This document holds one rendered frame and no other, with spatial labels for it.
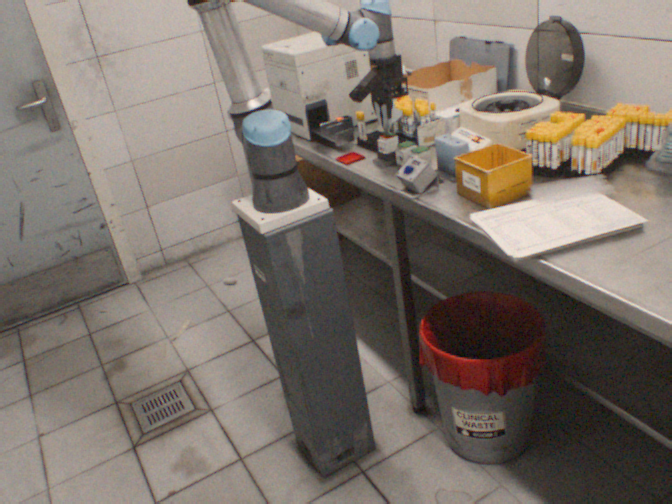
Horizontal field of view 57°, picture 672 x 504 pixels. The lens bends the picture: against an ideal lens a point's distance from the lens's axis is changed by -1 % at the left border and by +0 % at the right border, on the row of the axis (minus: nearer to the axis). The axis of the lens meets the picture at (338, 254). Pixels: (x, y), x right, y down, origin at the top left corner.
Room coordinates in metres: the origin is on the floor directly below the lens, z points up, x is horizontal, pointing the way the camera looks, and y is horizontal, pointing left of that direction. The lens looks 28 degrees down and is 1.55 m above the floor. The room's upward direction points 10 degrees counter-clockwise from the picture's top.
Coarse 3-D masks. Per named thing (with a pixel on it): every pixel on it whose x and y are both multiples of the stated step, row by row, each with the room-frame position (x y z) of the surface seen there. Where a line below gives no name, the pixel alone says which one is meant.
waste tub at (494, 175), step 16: (496, 144) 1.48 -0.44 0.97; (464, 160) 1.41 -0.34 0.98; (480, 160) 1.47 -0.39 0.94; (496, 160) 1.48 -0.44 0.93; (512, 160) 1.43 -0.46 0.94; (528, 160) 1.36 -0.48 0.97; (464, 176) 1.41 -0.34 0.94; (480, 176) 1.35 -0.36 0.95; (496, 176) 1.33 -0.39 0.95; (512, 176) 1.35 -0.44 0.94; (528, 176) 1.36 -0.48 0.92; (464, 192) 1.41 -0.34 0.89; (480, 192) 1.35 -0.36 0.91; (496, 192) 1.33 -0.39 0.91; (512, 192) 1.35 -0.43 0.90; (528, 192) 1.36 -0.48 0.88
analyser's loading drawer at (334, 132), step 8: (312, 128) 2.09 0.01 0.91; (320, 128) 2.07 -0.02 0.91; (328, 128) 1.97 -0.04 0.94; (336, 128) 1.98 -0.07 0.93; (352, 128) 1.94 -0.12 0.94; (320, 136) 2.02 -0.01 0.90; (328, 136) 1.97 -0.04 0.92; (336, 136) 1.92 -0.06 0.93; (344, 136) 1.93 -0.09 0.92; (352, 136) 1.94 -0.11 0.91; (336, 144) 1.91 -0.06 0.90
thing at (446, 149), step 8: (440, 136) 1.61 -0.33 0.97; (448, 136) 1.60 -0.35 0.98; (440, 144) 1.58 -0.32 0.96; (448, 144) 1.55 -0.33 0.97; (456, 144) 1.53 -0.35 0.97; (464, 144) 1.52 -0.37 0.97; (440, 152) 1.59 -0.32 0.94; (448, 152) 1.55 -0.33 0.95; (456, 152) 1.52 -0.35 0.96; (464, 152) 1.52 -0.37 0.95; (440, 160) 1.59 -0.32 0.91; (448, 160) 1.55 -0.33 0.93; (440, 168) 1.59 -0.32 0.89; (448, 168) 1.56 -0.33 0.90; (448, 176) 1.54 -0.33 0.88
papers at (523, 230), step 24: (480, 216) 1.27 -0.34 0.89; (504, 216) 1.25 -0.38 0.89; (528, 216) 1.23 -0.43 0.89; (552, 216) 1.21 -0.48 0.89; (576, 216) 1.19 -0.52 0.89; (600, 216) 1.17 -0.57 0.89; (624, 216) 1.15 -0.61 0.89; (504, 240) 1.14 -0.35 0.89; (528, 240) 1.13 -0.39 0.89; (552, 240) 1.11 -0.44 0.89; (576, 240) 1.09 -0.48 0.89
